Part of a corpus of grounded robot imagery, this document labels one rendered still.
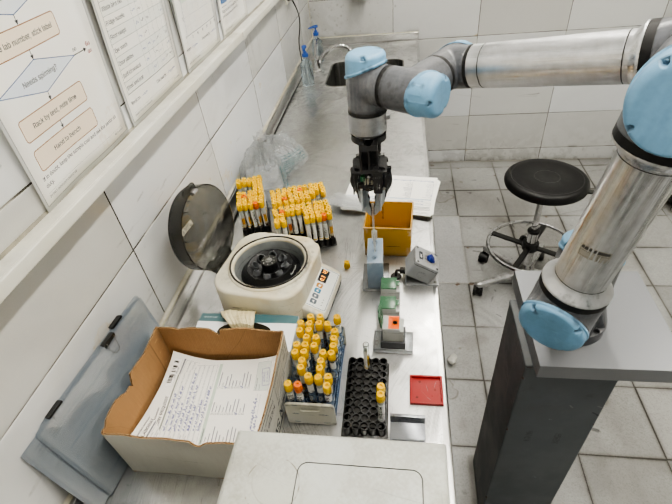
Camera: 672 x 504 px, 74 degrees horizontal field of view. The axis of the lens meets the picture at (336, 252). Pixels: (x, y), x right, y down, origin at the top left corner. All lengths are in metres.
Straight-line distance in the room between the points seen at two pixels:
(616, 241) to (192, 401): 0.81
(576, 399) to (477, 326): 1.14
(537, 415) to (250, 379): 0.70
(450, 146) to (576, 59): 2.71
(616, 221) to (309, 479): 0.54
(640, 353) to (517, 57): 0.65
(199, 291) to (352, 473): 0.83
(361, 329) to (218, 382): 0.35
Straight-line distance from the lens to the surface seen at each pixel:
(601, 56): 0.80
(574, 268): 0.81
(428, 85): 0.79
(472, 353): 2.19
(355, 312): 1.15
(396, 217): 1.37
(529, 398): 1.20
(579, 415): 1.28
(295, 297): 1.06
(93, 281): 0.98
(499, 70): 0.85
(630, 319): 1.19
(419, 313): 1.14
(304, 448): 0.62
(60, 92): 0.93
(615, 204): 0.73
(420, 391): 1.01
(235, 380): 1.00
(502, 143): 3.53
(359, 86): 0.85
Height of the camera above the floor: 1.73
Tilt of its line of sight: 40 degrees down
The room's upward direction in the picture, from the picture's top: 7 degrees counter-clockwise
